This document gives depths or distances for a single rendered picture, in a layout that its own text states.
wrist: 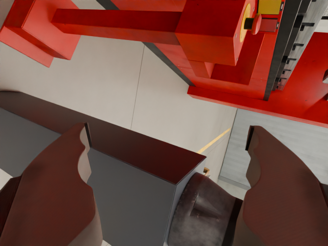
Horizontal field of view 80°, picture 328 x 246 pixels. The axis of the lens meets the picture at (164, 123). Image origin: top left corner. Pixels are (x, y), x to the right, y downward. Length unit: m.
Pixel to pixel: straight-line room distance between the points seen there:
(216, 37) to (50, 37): 0.63
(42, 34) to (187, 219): 0.75
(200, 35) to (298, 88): 1.98
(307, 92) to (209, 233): 2.09
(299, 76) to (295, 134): 5.59
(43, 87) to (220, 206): 0.87
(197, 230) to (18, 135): 0.48
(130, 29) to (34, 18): 0.36
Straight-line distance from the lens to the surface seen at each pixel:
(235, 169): 8.22
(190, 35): 0.44
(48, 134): 0.52
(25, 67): 0.98
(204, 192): 0.38
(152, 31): 0.58
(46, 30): 0.88
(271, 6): 0.57
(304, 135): 7.92
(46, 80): 1.02
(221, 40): 0.42
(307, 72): 2.40
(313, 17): 1.13
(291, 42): 1.21
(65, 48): 0.92
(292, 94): 2.33
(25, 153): 0.61
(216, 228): 0.37
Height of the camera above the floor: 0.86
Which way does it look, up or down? 25 degrees down
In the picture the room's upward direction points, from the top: 107 degrees clockwise
